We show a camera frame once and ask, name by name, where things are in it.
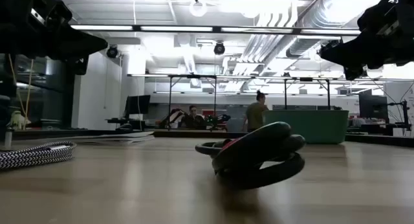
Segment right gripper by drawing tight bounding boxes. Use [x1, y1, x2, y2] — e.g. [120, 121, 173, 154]
[318, 0, 414, 82]

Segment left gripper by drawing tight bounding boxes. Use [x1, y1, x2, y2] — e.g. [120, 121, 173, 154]
[0, 0, 109, 76]

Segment black white zigzag braided cable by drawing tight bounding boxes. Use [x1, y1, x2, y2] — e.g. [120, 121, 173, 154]
[0, 140, 78, 171]

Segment black cable with red strap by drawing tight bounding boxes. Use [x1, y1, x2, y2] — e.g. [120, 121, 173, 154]
[195, 121, 307, 190]

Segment LED light bar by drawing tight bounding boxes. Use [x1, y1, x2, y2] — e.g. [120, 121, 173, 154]
[70, 24, 362, 36]

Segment black computer monitor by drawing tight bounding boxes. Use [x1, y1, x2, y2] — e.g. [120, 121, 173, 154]
[124, 94, 151, 120]
[358, 93, 389, 122]

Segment person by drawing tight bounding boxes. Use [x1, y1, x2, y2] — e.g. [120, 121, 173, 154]
[242, 89, 270, 133]
[180, 104, 208, 130]

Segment black workstation frame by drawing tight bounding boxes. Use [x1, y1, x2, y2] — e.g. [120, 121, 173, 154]
[168, 74, 217, 129]
[283, 76, 331, 111]

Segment black aluminium table frame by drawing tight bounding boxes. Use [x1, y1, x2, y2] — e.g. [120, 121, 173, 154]
[0, 128, 414, 144]

